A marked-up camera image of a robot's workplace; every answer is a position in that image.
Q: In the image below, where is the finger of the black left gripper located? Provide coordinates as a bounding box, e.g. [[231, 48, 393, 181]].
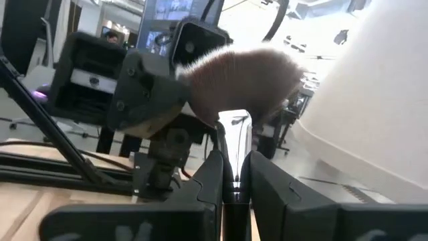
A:
[[106, 50, 192, 140]]

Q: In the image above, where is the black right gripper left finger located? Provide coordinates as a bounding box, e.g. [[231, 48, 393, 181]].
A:
[[38, 149, 225, 241]]

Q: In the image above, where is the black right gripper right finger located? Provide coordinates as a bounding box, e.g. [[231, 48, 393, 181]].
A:
[[239, 149, 428, 241]]

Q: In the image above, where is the monitor with lit screen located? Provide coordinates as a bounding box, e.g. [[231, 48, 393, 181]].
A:
[[136, 0, 225, 58]]

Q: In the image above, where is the person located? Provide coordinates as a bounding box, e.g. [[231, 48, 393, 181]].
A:
[[104, 29, 120, 45]]

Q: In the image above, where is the white lampshade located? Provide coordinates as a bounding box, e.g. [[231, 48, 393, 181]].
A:
[[294, 0, 428, 205]]

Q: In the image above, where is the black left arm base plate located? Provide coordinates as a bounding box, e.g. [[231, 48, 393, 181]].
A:
[[132, 152, 188, 202]]

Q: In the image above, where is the black hanging cable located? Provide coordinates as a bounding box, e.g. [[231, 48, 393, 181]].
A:
[[262, 0, 290, 43]]

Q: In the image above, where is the black metal table frame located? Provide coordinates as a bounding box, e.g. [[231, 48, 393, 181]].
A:
[[0, 55, 148, 197]]

